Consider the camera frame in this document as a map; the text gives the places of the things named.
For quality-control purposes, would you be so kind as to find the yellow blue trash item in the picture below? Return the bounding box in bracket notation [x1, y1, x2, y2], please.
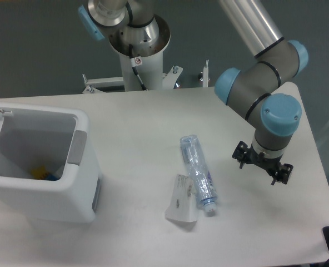
[31, 166, 59, 181]

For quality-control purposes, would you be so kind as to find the white trash can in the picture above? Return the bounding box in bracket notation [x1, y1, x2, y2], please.
[0, 102, 102, 223]

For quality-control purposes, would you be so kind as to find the clear plastic water bottle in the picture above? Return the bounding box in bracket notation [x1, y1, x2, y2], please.
[180, 135, 217, 215]

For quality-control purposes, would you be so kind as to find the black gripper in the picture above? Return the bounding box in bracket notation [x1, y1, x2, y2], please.
[232, 141, 293, 185]

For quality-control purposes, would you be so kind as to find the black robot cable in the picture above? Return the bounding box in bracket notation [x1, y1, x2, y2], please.
[127, 43, 149, 91]

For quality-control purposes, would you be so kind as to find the white pedestal base frame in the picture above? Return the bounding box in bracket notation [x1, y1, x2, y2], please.
[82, 59, 210, 94]

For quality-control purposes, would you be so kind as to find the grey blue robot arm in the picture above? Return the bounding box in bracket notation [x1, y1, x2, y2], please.
[78, 1, 308, 184]

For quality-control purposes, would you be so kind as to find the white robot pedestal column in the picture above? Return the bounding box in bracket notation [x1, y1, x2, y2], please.
[109, 14, 171, 91]

